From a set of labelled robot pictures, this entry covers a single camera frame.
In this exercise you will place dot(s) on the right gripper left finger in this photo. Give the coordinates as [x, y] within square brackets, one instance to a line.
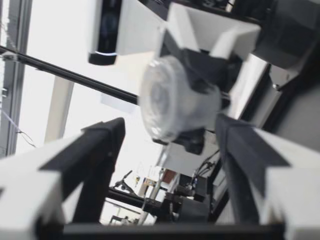
[37, 180]

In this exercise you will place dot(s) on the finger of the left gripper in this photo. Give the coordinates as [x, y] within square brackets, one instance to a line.
[200, 27]
[192, 145]

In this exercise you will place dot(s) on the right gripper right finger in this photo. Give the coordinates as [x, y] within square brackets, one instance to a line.
[287, 180]

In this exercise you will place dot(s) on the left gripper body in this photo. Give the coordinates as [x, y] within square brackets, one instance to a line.
[287, 27]

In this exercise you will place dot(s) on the clear plastic cup with lid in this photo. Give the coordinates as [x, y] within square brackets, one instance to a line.
[165, 100]

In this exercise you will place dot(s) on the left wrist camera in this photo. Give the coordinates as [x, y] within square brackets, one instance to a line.
[135, 27]

